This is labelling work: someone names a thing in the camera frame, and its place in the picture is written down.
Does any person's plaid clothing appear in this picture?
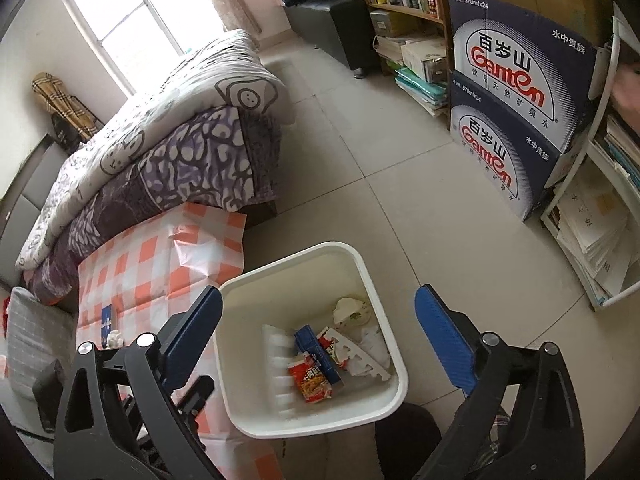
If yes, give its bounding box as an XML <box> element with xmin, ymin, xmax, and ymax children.
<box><xmin>477</xmin><ymin>407</ymin><xmax>513</xmax><ymax>463</ymax></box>

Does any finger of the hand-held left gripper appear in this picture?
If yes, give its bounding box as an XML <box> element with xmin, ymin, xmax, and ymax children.
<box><xmin>170</xmin><ymin>375</ymin><xmax>216</xmax><ymax>418</ymax></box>

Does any bed with patterned quilt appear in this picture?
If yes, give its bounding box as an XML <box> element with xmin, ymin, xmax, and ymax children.
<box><xmin>15</xmin><ymin>29</ymin><xmax>297</xmax><ymax>271</ymax></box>

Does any white paper bowl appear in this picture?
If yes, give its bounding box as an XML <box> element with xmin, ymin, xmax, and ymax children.
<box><xmin>333</xmin><ymin>297</ymin><xmax>373</xmax><ymax>341</ymax></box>

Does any blue milk carton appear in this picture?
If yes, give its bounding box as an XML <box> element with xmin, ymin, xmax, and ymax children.
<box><xmin>293</xmin><ymin>325</ymin><xmax>346</xmax><ymax>395</ymax></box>

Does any white plastic bin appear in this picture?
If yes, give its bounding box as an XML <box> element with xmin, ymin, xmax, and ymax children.
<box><xmin>212</xmin><ymin>241</ymin><xmax>408</xmax><ymax>439</ymax></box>

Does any small blue white carton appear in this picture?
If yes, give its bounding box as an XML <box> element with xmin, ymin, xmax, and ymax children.
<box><xmin>100</xmin><ymin>305</ymin><xmax>119</xmax><ymax>348</ymax></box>

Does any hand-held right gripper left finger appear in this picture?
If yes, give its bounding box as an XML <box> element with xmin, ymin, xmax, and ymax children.
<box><xmin>52</xmin><ymin>285</ymin><xmax>223</xmax><ymax>480</ymax></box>

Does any stack of books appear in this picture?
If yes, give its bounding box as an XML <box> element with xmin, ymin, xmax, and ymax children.
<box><xmin>372</xmin><ymin>35</ymin><xmax>448</xmax><ymax>118</ymax></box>

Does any grey checked covered chair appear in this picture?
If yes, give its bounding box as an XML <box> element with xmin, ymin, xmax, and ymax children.
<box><xmin>5</xmin><ymin>286</ymin><xmax>78</xmax><ymax>401</ymax></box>

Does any window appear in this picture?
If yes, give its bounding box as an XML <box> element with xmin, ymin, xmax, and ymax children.
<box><xmin>62</xmin><ymin>0</ymin><xmax>231</xmax><ymax>96</ymax></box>

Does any blue water bottle box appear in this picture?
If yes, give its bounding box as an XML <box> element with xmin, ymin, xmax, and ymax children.
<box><xmin>450</xmin><ymin>71</ymin><xmax>583</xmax><ymax>223</ymax></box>
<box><xmin>446</xmin><ymin>0</ymin><xmax>601</xmax><ymax>156</ymax></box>

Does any red white carton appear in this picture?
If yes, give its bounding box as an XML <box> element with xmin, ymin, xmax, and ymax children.
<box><xmin>317</xmin><ymin>327</ymin><xmax>352</xmax><ymax>367</ymax></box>

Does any purple patterned bedspread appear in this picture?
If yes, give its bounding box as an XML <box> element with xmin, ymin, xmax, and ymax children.
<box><xmin>22</xmin><ymin>105</ymin><xmax>283</xmax><ymax>306</ymax></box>

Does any black bag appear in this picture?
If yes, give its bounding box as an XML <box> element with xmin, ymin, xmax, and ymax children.
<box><xmin>50</xmin><ymin>110</ymin><xmax>87</xmax><ymax>153</ymax></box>

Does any stack of papers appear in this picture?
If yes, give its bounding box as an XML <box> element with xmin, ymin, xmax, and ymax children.
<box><xmin>547</xmin><ymin>170</ymin><xmax>633</xmax><ymax>301</ymax></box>

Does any tan plaid coat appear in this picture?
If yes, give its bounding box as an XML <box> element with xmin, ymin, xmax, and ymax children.
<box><xmin>32</xmin><ymin>72</ymin><xmax>103</xmax><ymax>143</ymax></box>

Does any wooden bookshelf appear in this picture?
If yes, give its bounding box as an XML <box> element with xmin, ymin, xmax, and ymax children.
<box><xmin>350</xmin><ymin>0</ymin><xmax>451</xmax><ymax>117</ymax></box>

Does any person's dark trouser leg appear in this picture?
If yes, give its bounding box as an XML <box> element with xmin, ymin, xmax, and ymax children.
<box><xmin>372</xmin><ymin>402</ymin><xmax>443</xmax><ymax>480</ymax></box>

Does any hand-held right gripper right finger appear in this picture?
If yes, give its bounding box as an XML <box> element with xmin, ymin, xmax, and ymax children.
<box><xmin>414</xmin><ymin>284</ymin><xmax>586</xmax><ymax>480</ymax></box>

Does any grey padded bed headboard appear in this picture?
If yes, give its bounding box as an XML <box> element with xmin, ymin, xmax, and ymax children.
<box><xmin>0</xmin><ymin>132</ymin><xmax>63</xmax><ymax>291</ymax></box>

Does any black storage bench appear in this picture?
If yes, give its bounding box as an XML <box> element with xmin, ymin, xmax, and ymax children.
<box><xmin>285</xmin><ymin>0</ymin><xmax>381</xmax><ymax>78</ymax></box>

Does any red snack packet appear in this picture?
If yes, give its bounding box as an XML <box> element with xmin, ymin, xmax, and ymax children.
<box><xmin>287</xmin><ymin>352</ymin><xmax>333</xmax><ymax>404</ymax></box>

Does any white metal rack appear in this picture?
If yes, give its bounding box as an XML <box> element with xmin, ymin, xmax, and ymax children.
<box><xmin>540</xmin><ymin>2</ymin><xmax>640</xmax><ymax>313</ymax></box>

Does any orange white checked tablecloth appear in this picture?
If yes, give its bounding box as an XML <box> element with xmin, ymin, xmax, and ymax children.
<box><xmin>75</xmin><ymin>202</ymin><xmax>281</xmax><ymax>480</ymax></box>

